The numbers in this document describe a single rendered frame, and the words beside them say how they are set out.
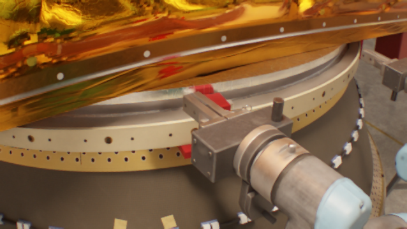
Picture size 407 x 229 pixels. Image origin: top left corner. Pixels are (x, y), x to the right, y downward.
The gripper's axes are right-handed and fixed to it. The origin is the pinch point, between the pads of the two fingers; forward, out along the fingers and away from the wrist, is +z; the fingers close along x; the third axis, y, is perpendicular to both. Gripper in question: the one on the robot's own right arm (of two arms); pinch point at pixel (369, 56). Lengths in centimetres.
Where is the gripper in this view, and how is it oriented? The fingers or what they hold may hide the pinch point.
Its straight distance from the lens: 93.9
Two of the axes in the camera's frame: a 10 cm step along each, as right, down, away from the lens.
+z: -5.5, -4.3, 7.2
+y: -0.3, 8.7, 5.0
